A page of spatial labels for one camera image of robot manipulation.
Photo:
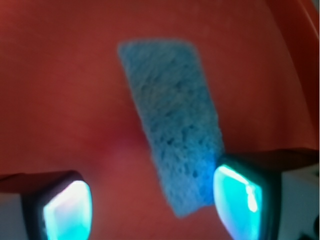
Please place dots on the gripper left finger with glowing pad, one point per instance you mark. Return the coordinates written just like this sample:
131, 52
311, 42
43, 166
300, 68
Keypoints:
45, 206

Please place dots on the red plastic tray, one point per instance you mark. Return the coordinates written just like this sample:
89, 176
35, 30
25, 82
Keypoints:
65, 102

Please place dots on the blue sponge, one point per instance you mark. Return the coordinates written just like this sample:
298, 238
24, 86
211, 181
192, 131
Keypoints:
178, 117

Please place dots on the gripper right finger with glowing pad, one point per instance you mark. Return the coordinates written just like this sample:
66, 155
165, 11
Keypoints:
269, 195

